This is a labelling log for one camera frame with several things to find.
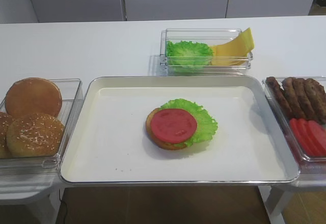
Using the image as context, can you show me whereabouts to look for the sesame bun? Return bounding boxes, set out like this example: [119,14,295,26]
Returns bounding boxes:
[0,112,14,158]
[6,113,65,157]

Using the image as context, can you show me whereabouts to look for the brown patty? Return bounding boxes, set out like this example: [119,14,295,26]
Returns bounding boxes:
[265,76,294,119]
[282,77,306,119]
[304,78,325,124]
[292,78,319,122]

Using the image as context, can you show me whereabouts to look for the clear bun container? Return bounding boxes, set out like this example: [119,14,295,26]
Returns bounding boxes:
[1,79,84,173]

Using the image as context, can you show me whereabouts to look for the red tomato slice on bun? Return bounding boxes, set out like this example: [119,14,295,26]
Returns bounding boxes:
[150,108,197,144]

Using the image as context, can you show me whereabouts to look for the green lettuce in container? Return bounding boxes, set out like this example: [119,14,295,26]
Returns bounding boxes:
[166,41,213,68]

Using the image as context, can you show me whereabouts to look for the clear lettuce cheese container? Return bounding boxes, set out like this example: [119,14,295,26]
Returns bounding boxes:
[160,29,253,75]

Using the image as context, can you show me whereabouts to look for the yellow cheese slices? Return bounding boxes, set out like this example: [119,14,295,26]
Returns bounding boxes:
[211,28,255,66]

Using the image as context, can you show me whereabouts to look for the green lettuce leaf on bun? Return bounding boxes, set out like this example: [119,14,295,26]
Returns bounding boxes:
[159,98,218,149]

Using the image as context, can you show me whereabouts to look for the plain bun bottom in container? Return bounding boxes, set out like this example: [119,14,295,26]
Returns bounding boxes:
[5,77,62,118]

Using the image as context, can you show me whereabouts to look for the clear patty tomato container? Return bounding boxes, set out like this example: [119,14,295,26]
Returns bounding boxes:
[262,77,325,166]

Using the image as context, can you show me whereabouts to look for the red tomato slices in container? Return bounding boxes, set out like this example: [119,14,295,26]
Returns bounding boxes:
[289,118,325,158]

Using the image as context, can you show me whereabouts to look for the bottom bun on tray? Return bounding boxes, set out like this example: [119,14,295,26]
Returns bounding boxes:
[145,108,187,151]

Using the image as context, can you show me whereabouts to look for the sesame bun top right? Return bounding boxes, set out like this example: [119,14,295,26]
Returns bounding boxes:
[6,113,65,157]

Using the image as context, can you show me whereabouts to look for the sesame bun top left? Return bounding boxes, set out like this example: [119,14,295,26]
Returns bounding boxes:
[0,112,14,158]

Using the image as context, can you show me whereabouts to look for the metal baking tray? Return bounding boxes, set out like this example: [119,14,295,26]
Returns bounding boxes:
[60,75,300,184]

